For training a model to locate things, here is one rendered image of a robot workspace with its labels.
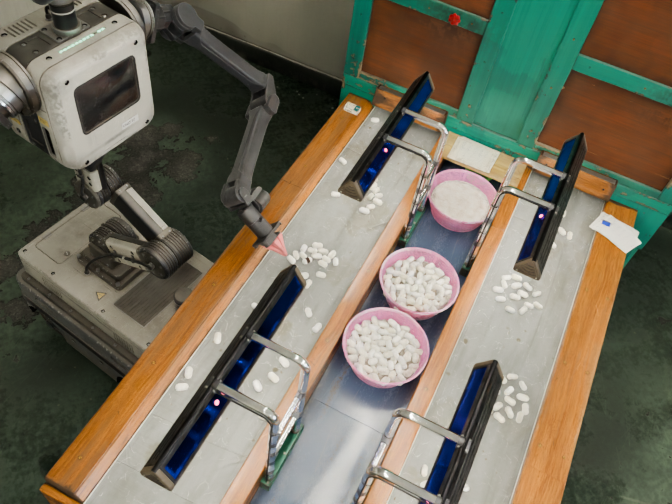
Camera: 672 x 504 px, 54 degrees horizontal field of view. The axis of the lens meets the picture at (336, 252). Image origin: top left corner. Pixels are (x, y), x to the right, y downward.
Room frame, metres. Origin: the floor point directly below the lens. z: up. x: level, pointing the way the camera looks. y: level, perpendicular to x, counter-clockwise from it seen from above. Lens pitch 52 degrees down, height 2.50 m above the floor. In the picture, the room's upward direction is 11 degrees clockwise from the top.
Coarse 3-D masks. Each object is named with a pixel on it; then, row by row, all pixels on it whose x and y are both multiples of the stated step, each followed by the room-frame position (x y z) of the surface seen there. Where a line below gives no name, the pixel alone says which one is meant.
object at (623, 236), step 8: (600, 216) 1.75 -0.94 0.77; (608, 216) 1.76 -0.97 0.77; (592, 224) 1.71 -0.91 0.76; (600, 224) 1.71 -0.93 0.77; (608, 224) 1.71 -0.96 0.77; (616, 224) 1.73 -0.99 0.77; (624, 224) 1.73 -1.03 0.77; (600, 232) 1.67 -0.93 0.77; (608, 232) 1.68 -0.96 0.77; (616, 232) 1.69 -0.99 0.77; (624, 232) 1.69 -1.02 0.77; (632, 232) 1.70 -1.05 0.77; (616, 240) 1.65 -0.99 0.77; (624, 240) 1.65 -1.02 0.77; (632, 240) 1.66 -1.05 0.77; (624, 248) 1.61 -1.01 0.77; (632, 248) 1.62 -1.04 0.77
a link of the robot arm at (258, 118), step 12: (276, 96) 1.72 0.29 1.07; (264, 108) 1.66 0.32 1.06; (276, 108) 1.68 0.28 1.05; (252, 120) 1.61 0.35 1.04; (264, 120) 1.63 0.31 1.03; (252, 132) 1.55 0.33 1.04; (264, 132) 1.59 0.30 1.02; (252, 144) 1.51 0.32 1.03; (240, 156) 1.46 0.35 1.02; (252, 156) 1.47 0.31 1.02; (240, 168) 1.40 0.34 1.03; (252, 168) 1.44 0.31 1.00; (228, 180) 1.37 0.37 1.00; (240, 180) 1.36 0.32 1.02; (228, 192) 1.32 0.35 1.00; (228, 204) 1.30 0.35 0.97
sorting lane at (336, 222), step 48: (432, 144) 2.00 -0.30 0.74; (384, 192) 1.69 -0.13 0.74; (288, 240) 1.39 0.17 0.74; (336, 240) 1.43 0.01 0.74; (336, 288) 1.23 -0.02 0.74; (288, 336) 1.02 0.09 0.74; (192, 384) 0.81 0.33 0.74; (288, 384) 0.86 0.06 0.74; (144, 432) 0.65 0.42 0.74; (240, 432) 0.70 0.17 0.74; (144, 480) 0.52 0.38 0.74; (192, 480) 0.55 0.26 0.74
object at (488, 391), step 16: (480, 368) 0.84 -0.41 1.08; (496, 368) 0.83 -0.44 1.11; (480, 384) 0.78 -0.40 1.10; (496, 384) 0.80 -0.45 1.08; (464, 400) 0.75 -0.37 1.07; (480, 400) 0.73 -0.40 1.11; (464, 416) 0.70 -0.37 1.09; (480, 416) 0.70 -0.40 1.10; (464, 432) 0.65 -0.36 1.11; (480, 432) 0.67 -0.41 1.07; (448, 448) 0.62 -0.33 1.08; (464, 448) 0.61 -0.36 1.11; (448, 464) 0.57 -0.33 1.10; (464, 464) 0.58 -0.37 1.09; (432, 480) 0.54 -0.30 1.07; (448, 480) 0.53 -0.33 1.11; (464, 480) 0.55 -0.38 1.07; (448, 496) 0.50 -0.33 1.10
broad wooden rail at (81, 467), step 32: (352, 96) 2.17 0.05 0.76; (352, 128) 1.99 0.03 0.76; (320, 160) 1.77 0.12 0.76; (288, 192) 1.58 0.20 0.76; (224, 256) 1.25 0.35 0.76; (256, 256) 1.28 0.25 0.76; (224, 288) 1.13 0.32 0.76; (192, 320) 1.00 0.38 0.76; (160, 352) 0.88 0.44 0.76; (192, 352) 0.91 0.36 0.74; (128, 384) 0.76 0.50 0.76; (160, 384) 0.78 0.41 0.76; (96, 416) 0.66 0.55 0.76; (128, 416) 0.67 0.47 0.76; (96, 448) 0.57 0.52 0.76; (64, 480) 0.48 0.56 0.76; (96, 480) 0.50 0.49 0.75
